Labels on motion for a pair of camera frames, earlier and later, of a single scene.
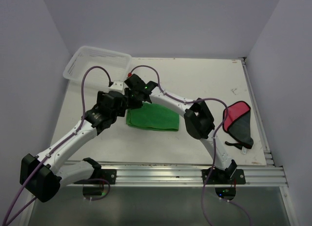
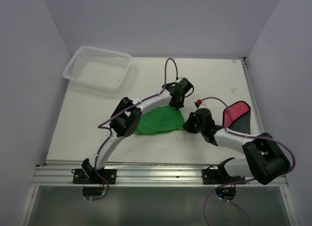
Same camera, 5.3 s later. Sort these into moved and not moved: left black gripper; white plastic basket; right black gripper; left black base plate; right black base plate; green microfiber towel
Moved: right black gripper; green microfiber towel; left black gripper
Not moved: left black base plate; white plastic basket; right black base plate
